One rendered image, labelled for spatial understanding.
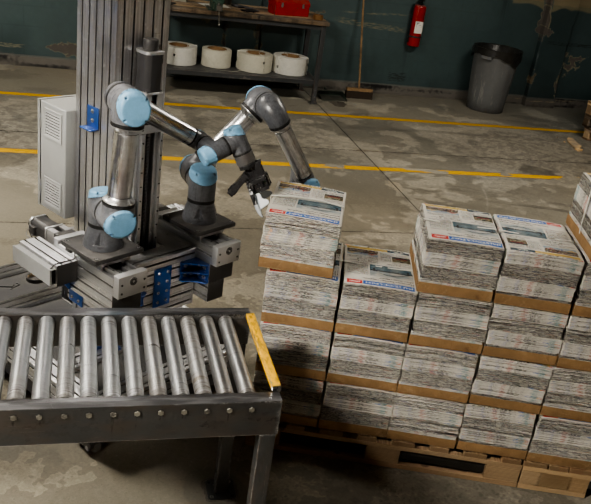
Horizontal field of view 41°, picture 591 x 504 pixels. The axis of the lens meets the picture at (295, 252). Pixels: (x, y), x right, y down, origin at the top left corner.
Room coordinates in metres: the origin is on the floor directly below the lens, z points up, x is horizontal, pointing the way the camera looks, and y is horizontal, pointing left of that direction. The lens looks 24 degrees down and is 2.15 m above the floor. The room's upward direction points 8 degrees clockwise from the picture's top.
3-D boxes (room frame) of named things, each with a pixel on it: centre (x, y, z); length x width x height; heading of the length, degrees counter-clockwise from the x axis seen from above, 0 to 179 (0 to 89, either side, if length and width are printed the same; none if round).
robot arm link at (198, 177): (3.12, 0.43, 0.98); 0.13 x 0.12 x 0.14; 24
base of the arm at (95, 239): (2.73, 0.74, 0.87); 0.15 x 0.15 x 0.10
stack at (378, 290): (2.87, -0.49, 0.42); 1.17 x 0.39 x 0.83; 89
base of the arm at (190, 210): (3.12, 0.43, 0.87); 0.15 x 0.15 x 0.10
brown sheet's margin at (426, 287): (2.87, -0.62, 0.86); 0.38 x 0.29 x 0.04; 0
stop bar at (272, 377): (2.16, 0.06, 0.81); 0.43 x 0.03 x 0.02; 17
